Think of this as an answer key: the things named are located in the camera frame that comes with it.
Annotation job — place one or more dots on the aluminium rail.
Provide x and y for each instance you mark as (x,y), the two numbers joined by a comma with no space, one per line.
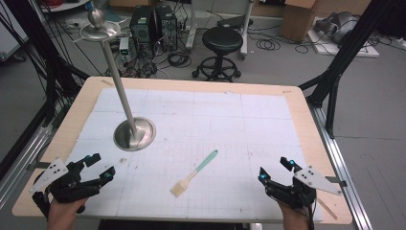
(22,163)
(344,172)

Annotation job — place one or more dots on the person's left hand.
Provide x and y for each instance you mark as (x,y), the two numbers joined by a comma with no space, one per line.
(62,215)

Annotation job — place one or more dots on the black round stool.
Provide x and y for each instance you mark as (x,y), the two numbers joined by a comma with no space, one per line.
(221,40)

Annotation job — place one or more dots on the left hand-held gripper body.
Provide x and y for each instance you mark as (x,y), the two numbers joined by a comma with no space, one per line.
(72,187)

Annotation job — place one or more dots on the white gridded mat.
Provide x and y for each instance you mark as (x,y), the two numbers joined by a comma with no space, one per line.
(207,127)

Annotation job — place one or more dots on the small grey power supply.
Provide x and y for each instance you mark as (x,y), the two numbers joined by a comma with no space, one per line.
(124,48)

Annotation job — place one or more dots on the brown cardboard box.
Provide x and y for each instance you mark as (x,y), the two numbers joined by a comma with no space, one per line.
(298,19)

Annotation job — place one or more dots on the thin wooden stick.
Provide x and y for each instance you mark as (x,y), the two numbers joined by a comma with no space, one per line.
(327,209)

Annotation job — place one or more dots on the black computer tower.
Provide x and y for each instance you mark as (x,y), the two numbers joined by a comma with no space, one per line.
(167,28)
(141,27)

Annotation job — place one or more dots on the person's right hand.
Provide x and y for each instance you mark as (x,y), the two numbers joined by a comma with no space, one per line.
(297,220)

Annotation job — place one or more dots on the white metal stand frame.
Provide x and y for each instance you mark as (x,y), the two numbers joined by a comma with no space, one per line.
(245,32)

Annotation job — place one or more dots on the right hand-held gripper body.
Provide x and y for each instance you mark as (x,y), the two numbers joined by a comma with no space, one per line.
(297,193)

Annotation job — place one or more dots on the black metal frame stand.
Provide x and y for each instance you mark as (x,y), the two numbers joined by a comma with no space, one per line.
(344,54)

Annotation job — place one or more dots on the white floor board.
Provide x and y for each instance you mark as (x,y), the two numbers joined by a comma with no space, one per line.
(364,51)

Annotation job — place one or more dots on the grey rounded device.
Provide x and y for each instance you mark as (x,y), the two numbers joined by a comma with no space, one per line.
(340,25)

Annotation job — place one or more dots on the tall silver metal stand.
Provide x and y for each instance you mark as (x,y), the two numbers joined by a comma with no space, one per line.
(127,111)

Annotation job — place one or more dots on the grey metal bracket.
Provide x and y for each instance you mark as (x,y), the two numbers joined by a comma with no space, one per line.
(336,181)
(36,165)

